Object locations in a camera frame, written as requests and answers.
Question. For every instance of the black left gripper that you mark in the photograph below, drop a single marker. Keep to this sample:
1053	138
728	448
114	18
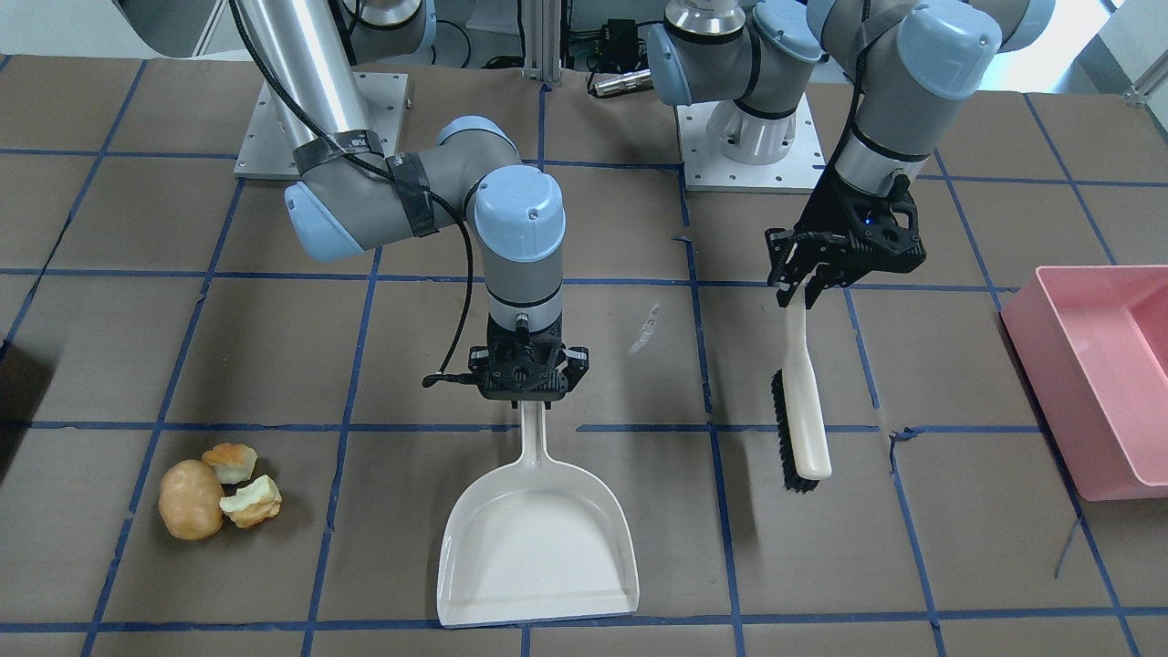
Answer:
832	217

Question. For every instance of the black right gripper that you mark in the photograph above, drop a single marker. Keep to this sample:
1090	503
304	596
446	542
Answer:
576	358

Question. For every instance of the cream hand brush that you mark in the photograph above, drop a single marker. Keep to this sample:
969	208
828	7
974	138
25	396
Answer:
803	445

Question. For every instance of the white plastic dustpan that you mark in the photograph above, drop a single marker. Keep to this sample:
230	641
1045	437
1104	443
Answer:
535	540

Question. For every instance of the torn bread piece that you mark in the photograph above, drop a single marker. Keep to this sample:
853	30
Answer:
252	504
232	463

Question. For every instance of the round brown bread roll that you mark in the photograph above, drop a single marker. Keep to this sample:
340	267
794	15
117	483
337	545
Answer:
189	501

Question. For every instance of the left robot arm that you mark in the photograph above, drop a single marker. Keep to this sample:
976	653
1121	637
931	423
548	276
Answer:
912	65

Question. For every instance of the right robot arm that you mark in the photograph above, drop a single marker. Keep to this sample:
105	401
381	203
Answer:
353	194

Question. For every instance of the pink plastic bin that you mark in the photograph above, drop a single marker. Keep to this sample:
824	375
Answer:
1093	343

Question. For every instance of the silver cylindrical connector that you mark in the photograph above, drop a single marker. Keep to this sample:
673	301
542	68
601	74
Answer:
620	85

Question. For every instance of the black power adapter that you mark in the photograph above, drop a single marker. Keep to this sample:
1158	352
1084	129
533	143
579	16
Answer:
618	44

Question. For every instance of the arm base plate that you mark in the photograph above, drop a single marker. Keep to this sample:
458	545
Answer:
266	152
784	158

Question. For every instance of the aluminium frame post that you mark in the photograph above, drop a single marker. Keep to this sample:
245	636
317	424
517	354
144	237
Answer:
542	27

